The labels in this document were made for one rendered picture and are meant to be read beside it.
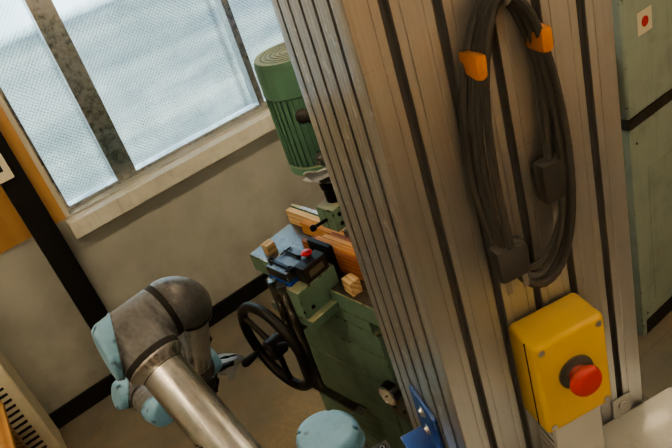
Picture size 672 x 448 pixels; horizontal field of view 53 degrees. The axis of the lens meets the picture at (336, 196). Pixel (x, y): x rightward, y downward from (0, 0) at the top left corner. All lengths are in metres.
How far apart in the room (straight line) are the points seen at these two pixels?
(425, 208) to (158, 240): 2.57
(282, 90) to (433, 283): 1.01
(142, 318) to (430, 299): 0.75
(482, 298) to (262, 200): 2.64
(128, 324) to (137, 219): 1.77
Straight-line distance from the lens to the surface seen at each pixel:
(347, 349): 1.97
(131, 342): 1.32
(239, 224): 3.29
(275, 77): 1.61
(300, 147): 1.68
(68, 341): 3.20
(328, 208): 1.82
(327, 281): 1.80
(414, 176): 0.61
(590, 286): 0.81
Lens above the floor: 1.98
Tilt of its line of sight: 29 degrees down
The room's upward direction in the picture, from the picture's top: 18 degrees counter-clockwise
